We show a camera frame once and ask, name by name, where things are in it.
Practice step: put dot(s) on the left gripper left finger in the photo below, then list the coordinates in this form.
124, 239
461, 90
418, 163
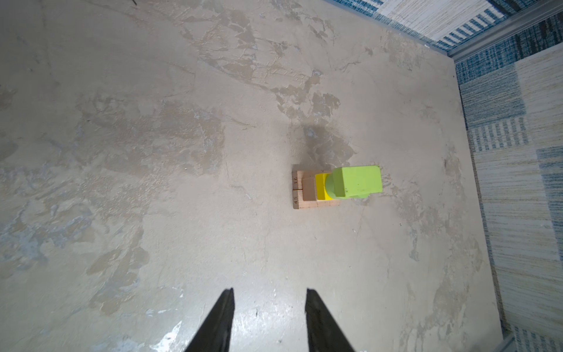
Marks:
215, 331

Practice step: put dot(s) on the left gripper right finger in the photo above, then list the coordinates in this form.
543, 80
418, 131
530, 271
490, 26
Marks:
323, 332

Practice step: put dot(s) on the yellow rectangular block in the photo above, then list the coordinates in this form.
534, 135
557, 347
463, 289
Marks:
322, 194

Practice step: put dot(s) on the green rectangular block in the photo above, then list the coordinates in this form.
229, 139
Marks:
354, 182

